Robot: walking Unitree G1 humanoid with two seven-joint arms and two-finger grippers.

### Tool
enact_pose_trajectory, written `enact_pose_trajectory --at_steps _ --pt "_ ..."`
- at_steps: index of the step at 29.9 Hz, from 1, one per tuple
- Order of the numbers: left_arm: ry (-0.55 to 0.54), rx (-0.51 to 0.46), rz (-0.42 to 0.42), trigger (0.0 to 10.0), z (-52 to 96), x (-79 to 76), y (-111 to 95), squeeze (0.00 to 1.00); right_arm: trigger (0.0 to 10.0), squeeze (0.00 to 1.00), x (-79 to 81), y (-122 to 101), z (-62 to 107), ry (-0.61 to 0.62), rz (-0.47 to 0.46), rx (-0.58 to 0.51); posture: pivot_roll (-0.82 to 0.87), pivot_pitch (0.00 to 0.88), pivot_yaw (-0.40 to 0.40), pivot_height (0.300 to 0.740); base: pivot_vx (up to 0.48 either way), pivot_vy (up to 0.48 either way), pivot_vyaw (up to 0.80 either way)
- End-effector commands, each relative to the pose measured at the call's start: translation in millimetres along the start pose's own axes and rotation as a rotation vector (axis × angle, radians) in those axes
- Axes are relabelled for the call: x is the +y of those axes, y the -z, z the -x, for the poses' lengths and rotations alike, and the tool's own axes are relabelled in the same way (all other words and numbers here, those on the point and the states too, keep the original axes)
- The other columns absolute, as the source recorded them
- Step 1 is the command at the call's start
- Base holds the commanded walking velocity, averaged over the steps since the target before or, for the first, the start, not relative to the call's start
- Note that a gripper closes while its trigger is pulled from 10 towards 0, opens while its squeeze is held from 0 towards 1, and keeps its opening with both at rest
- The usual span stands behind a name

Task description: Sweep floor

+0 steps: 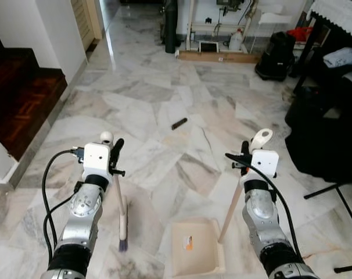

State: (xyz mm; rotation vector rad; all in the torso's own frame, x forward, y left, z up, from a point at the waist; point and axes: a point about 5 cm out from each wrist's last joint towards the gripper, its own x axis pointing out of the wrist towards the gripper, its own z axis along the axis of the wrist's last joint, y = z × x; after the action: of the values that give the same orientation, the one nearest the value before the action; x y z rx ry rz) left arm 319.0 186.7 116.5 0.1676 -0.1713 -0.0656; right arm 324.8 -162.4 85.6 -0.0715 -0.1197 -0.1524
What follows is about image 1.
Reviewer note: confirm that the small black cylinder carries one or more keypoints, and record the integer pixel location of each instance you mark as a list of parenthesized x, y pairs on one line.
[(179, 123)]

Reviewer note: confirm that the louvered wooden door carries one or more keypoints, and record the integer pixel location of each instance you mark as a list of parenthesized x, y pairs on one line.
[(86, 20)]

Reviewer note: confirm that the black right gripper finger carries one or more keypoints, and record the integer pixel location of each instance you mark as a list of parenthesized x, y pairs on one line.
[(246, 150)]

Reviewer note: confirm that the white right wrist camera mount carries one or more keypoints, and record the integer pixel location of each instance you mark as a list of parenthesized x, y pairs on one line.
[(265, 163)]

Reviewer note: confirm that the large black covered object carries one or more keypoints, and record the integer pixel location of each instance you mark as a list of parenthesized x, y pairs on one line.
[(324, 139)]

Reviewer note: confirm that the red plastic bag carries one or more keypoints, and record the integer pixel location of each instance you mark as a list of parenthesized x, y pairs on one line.
[(301, 34)]

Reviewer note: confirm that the beige broom with dark bristles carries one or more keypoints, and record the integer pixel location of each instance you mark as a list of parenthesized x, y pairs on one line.
[(123, 224)]

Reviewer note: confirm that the small white framed screen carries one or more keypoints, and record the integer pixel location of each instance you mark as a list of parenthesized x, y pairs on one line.
[(208, 47)]

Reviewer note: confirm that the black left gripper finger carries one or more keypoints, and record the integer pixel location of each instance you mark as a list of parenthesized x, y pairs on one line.
[(116, 152)]

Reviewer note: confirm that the table with white lace cloth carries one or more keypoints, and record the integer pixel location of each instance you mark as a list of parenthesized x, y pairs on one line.
[(338, 14)]

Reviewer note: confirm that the long wooden plank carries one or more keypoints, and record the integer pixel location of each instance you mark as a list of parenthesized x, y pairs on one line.
[(219, 57)]

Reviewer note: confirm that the wooden top white frame table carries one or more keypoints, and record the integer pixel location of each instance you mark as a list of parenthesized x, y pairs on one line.
[(222, 26)]

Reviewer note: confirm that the blue-grey folded cloth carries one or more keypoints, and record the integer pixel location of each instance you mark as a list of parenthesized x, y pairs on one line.
[(342, 57)]

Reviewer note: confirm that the white flat sheet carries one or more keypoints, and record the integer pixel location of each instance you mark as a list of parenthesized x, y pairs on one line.
[(275, 17)]

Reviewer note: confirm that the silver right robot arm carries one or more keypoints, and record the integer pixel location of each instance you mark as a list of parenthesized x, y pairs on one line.
[(260, 212)]

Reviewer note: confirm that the black metal stand legs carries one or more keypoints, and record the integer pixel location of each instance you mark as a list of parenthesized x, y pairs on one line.
[(321, 191)]

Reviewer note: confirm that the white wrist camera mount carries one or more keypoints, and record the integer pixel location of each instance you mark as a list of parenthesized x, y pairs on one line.
[(96, 157), (265, 163)]

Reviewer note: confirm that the white plastic jug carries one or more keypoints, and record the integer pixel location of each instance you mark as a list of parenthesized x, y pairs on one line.
[(236, 42)]

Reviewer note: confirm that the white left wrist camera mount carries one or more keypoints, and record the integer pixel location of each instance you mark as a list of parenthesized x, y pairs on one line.
[(96, 157)]

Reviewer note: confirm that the black vacuum cleaner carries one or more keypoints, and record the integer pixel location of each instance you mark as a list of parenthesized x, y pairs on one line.
[(275, 55)]

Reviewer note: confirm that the dark wooden staircase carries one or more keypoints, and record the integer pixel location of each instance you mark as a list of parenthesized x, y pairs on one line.
[(25, 99)]

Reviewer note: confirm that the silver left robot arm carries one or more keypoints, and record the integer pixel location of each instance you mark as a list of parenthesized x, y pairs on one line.
[(83, 209)]

